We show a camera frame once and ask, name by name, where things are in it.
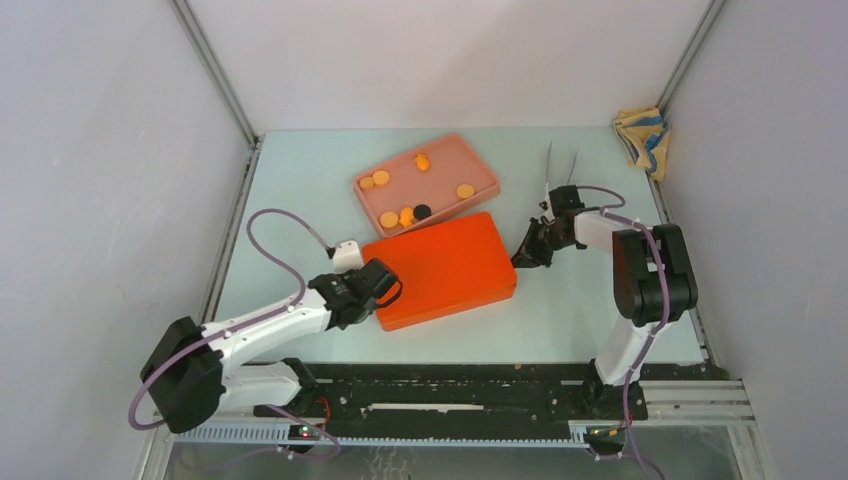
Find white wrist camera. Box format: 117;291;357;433
328;239;365;275

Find yellow blue cloth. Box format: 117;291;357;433
612;107;671;182

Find pink cookie tray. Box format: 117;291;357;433
353;133;501;238

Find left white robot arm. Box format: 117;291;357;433
131;259;404;434

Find metal tongs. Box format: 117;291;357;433
544;141;580;205

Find black sandwich cookie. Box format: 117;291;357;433
413;204;432;221

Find orange cookie box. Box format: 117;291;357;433
376;279;517;331

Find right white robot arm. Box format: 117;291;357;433
511;185;698;418

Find orange box lid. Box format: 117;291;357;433
361;211;519;333

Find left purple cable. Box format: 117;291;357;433
127;208;403;432

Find orange fish cookie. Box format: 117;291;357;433
414;153;431;171
399;207;415;228

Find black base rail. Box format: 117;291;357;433
281;363;648;441

